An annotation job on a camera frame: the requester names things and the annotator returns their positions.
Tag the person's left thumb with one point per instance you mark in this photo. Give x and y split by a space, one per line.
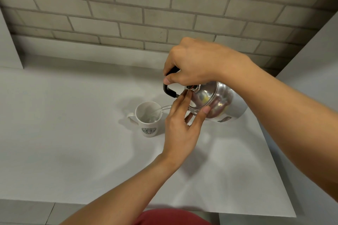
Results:
202 116

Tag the person's red garment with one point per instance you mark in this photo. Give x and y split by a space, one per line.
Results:
171 217

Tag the steel kettle lid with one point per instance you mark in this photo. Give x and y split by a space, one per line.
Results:
203 98

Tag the person's left hand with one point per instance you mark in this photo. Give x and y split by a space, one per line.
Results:
179 132

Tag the person's right hand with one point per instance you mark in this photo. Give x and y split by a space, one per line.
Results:
200 61

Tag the person's right forearm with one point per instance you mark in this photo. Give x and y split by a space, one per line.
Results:
287 116

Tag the person's right fingers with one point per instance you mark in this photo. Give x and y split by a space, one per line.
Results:
173 75

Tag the white mug with green emblem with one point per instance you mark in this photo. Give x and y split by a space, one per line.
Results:
147 124

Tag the stream of water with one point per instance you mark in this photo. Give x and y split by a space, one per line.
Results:
162 108

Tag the person's left forearm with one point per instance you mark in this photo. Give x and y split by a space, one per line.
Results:
126 193

